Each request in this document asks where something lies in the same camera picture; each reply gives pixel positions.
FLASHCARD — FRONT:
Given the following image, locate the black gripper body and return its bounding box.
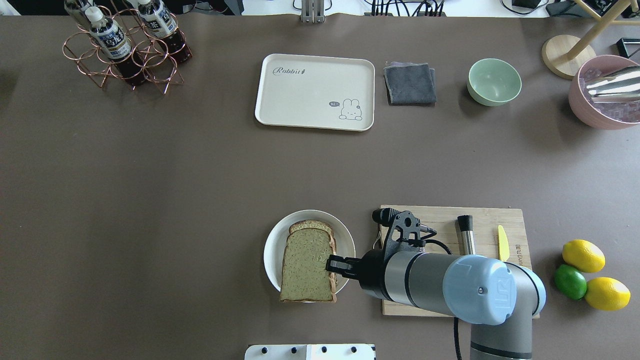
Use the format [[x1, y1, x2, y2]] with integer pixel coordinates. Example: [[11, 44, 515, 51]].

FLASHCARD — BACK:
[[352, 249, 390, 299]]

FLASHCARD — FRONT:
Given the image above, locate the bread slice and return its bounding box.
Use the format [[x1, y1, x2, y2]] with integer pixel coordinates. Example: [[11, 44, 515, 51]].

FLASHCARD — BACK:
[[279, 228, 338, 303], [288, 220, 339, 293]]

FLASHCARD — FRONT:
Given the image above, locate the white round plate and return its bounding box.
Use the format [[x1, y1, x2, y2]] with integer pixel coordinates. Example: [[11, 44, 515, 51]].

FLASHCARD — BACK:
[[263, 209, 356, 291]]

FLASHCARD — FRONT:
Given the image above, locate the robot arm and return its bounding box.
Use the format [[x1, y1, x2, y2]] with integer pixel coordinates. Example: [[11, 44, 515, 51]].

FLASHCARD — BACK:
[[326, 249, 547, 360]]

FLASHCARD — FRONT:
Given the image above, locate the cream rabbit tray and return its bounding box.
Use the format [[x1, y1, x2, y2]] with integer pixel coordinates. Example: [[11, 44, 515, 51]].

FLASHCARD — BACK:
[[254, 54, 375, 132]]

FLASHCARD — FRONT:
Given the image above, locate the wooden cutting board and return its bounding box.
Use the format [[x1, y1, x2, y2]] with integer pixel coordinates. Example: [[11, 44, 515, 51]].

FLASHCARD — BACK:
[[378, 204, 541, 319]]

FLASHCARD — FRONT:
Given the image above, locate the steel muddler black tip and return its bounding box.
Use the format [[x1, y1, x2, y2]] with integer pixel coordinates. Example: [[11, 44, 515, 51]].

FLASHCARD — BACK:
[[457, 214, 477, 255]]

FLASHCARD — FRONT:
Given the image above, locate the folded grey cloth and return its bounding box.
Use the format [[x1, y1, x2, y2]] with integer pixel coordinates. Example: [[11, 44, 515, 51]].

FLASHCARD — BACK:
[[383, 61, 438, 106]]

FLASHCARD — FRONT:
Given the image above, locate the green lime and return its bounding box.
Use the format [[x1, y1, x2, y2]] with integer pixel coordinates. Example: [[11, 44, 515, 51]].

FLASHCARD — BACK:
[[553, 264, 588, 301]]

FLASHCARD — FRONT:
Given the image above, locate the upper yellow lemon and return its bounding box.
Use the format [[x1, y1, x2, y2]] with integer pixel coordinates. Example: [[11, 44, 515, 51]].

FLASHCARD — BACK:
[[561, 239, 606, 273]]

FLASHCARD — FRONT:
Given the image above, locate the yellow lemon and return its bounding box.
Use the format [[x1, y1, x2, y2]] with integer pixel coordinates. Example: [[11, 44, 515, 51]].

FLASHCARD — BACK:
[[561, 239, 606, 273], [583, 276, 631, 312]]

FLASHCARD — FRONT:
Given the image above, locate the green bowl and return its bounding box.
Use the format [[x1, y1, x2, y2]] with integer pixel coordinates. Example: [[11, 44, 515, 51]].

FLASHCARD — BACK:
[[466, 58, 522, 107]]

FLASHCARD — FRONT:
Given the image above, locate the lower yellow lemon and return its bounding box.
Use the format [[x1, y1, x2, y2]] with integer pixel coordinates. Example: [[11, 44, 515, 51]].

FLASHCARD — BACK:
[[583, 276, 631, 312]]

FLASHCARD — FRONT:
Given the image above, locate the pink bowl with ice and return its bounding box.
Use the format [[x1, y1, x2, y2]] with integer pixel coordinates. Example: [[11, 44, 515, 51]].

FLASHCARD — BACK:
[[568, 55, 639, 130]]

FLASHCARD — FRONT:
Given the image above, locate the wooden cup stand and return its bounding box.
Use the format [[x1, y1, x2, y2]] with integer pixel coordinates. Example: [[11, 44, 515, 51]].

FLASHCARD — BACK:
[[541, 0, 639, 80]]

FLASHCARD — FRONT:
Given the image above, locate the tea bottle back right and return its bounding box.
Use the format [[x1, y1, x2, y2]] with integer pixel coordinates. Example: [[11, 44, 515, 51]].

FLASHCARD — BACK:
[[137, 0, 192, 64]]

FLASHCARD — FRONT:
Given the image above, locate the tea bottle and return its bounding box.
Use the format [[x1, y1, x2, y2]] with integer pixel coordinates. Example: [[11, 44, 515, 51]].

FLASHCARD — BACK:
[[84, 6, 146, 87], [63, 0, 97, 32], [137, 0, 192, 64]]

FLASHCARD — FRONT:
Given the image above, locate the tea bottle front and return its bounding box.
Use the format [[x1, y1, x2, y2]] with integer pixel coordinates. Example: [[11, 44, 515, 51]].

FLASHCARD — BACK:
[[84, 6, 146, 87]]

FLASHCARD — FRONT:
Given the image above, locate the metal ice scoop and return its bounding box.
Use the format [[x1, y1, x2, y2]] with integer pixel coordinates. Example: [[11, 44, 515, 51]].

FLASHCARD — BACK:
[[585, 65, 640, 103]]

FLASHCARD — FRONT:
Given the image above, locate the tea bottle back left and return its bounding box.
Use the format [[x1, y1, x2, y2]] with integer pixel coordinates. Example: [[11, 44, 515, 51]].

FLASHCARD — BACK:
[[63, 0, 97, 32]]

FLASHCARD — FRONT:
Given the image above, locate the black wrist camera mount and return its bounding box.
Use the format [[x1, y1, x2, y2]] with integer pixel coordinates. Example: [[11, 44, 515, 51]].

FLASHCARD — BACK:
[[372, 207, 438, 259]]

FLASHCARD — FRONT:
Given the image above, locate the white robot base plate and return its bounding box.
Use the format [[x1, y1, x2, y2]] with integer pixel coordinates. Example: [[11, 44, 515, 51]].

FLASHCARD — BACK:
[[244, 342, 377, 360]]

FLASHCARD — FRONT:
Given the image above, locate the copper wire bottle rack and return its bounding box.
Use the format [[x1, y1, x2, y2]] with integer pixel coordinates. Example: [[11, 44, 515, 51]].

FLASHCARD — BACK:
[[62, 0, 184, 94]]

